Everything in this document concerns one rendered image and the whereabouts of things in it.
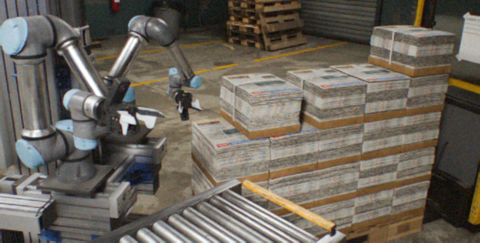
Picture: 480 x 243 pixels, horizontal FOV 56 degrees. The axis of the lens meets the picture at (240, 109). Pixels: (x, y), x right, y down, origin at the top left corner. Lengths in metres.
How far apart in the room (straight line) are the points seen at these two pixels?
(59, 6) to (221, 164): 0.99
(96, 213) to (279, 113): 0.96
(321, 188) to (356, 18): 7.45
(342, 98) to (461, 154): 1.28
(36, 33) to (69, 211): 0.73
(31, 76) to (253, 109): 0.99
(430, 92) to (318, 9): 7.63
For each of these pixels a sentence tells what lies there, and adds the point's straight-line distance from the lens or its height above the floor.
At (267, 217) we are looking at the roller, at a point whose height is 0.79.
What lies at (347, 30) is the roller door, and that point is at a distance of 9.88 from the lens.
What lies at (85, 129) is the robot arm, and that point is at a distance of 1.52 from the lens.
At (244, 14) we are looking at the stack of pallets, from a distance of 8.77.
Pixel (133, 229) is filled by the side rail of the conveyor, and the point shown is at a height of 0.80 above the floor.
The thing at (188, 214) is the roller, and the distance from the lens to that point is 1.66.
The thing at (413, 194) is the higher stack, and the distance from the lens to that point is 3.05.
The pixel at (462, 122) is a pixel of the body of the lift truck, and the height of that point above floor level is 0.65.
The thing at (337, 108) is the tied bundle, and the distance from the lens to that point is 2.37.
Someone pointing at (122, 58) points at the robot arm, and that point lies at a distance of 2.41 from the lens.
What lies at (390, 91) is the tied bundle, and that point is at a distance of 2.58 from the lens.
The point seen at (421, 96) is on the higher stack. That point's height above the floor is 0.94.
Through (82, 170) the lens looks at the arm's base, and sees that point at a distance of 1.88.
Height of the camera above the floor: 1.68
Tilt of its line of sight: 19 degrees down
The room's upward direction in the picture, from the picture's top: 2 degrees clockwise
